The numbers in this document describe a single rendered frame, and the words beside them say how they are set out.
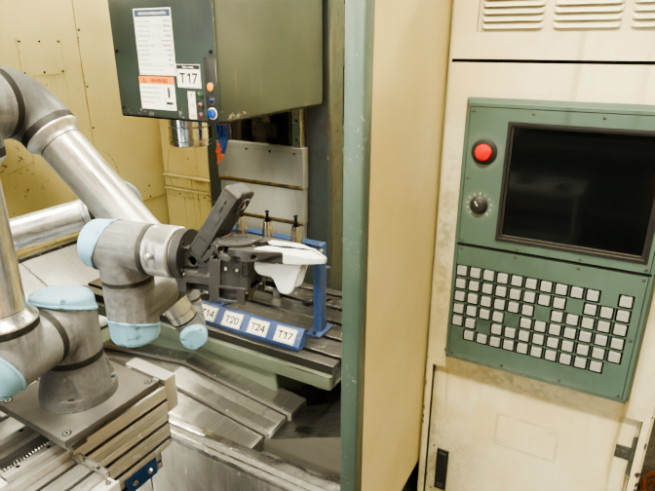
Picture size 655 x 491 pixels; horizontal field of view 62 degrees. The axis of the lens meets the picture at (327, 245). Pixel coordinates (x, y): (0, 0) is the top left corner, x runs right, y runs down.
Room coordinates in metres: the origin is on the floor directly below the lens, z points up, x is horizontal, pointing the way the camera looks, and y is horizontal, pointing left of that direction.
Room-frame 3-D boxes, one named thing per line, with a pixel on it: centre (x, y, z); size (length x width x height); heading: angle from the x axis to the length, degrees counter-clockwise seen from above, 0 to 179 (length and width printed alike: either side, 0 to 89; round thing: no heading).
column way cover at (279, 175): (2.46, 0.30, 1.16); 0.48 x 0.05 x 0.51; 61
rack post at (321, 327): (1.67, 0.03, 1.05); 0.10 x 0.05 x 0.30; 151
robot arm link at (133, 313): (0.76, 0.29, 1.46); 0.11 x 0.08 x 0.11; 163
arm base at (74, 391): (0.95, 0.51, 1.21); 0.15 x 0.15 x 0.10
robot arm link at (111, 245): (0.75, 0.30, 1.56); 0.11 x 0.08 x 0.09; 73
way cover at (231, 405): (1.62, 0.54, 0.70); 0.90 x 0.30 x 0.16; 61
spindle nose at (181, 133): (2.07, 0.52, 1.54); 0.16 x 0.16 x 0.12
